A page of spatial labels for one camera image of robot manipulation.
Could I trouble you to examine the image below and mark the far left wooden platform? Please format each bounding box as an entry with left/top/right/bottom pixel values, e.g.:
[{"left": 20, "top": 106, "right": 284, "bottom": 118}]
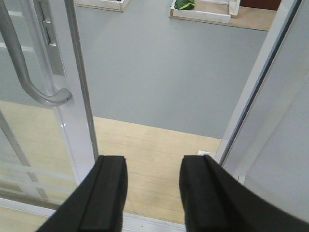
[{"left": 74, "top": 0, "right": 131, "bottom": 12}]

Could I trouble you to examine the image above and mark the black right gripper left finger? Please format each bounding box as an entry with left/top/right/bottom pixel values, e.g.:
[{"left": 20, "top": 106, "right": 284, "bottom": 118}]
[{"left": 38, "top": 156, "right": 127, "bottom": 232}]

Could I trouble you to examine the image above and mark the white framed sliding glass door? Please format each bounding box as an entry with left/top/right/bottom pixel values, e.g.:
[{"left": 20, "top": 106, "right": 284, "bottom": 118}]
[{"left": 0, "top": 0, "right": 98, "bottom": 210}]

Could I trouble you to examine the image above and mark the grey metal door handle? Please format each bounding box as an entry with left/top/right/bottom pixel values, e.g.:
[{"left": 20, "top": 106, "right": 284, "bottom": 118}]
[{"left": 0, "top": 1, "right": 72, "bottom": 107}]

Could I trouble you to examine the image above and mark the far white wooden platform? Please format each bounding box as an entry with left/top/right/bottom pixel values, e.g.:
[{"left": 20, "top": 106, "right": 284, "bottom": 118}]
[{"left": 170, "top": 0, "right": 277, "bottom": 31}]

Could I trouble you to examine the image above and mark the light plywood base platform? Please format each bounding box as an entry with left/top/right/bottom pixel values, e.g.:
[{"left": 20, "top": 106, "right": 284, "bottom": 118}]
[{"left": 0, "top": 101, "right": 221, "bottom": 223}]

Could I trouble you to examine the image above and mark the aluminium floor track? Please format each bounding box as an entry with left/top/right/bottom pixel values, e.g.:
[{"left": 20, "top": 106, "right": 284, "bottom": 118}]
[{"left": 0, "top": 198, "right": 186, "bottom": 232}]

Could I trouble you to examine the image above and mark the grey door lock plate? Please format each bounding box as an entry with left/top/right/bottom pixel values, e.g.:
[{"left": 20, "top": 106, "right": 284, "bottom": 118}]
[{"left": 33, "top": 0, "right": 65, "bottom": 76}]

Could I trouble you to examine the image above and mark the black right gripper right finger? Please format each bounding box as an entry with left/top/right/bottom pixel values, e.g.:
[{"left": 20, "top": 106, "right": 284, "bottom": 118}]
[{"left": 179, "top": 155, "right": 309, "bottom": 232}]

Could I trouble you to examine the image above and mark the white wooden support brace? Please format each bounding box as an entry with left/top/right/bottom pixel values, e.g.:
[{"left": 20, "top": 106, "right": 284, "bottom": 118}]
[{"left": 197, "top": 150, "right": 216, "bottom": 158}]

